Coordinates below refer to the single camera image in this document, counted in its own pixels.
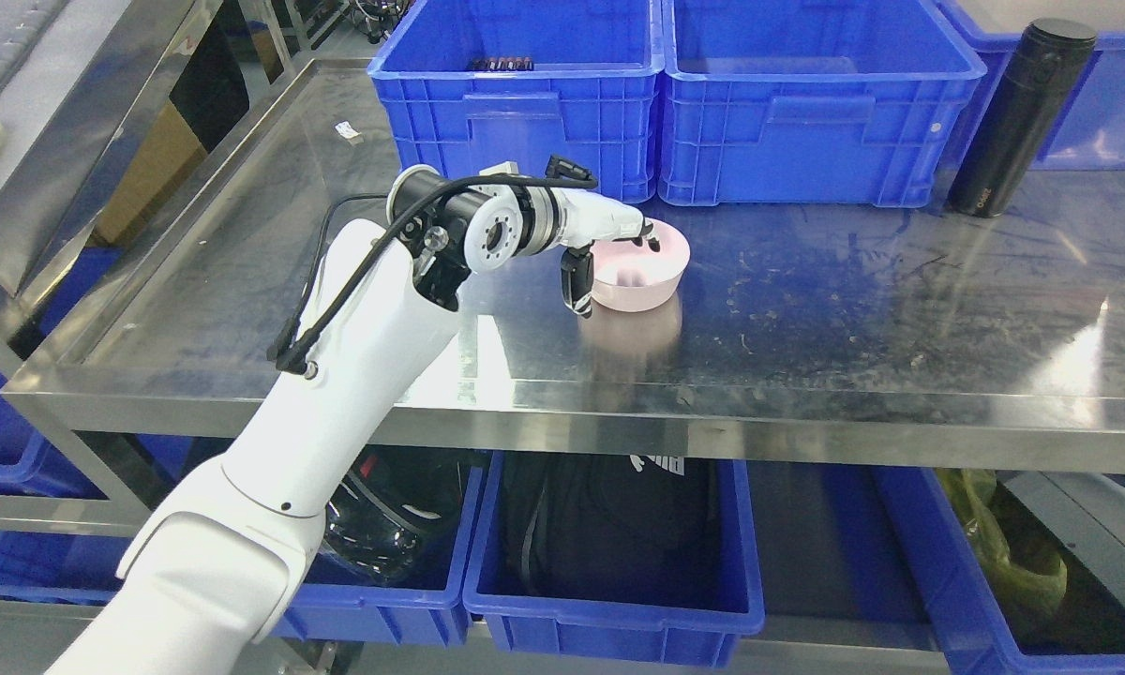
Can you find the blue crate back left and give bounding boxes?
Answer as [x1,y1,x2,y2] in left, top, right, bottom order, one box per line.
[367,1,664,203]

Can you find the blue crate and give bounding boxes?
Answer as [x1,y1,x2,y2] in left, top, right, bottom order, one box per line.
[367,1,664,203]
[937,1,1125,171]
[657,1,986,208]

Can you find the blue crate back middle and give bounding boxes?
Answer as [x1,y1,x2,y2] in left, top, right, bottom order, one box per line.
[657,1,986,208]

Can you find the steel shelf table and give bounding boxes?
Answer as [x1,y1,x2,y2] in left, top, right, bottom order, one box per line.
[5,57,1125,474]

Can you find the blue crate back right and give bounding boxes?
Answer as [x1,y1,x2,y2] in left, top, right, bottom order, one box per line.
[937,1,1125,171]

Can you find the yellow-green bag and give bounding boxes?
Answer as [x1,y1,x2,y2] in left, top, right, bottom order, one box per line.
[934,469,1069,632]

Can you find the blue bin lower right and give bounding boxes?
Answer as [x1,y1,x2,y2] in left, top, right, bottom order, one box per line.
[874,467,1125,674]

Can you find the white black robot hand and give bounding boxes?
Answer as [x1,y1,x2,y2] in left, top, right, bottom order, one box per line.
[551,188,662,320]

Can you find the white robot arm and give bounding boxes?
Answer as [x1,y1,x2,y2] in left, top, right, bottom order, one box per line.
[50,219,459,674]

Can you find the blue bin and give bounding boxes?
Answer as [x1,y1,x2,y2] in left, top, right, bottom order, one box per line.
[180,441,485,650]
[874,467,1125,674]
[461,452,767,668]

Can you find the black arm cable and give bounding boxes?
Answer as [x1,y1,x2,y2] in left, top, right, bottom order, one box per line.
[267,156,599,376]

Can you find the black thermos bottle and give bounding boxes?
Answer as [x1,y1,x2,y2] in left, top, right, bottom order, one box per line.
[947,17,1098,218]

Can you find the blue bin lower left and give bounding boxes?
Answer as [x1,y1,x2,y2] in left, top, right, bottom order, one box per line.
[180,441,485,650]

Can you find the pink plastic bowl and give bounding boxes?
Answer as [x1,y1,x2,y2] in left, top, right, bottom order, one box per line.
[592,219,691,313]

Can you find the white paper scrap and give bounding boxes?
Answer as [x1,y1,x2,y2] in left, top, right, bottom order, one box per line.
[334,120,366,145]

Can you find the black bag in bin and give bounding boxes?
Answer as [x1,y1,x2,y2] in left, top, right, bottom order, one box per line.
[500,453,721,609]

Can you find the blue bin lower middle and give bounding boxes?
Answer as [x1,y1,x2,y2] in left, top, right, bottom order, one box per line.
[461,452,767,668]

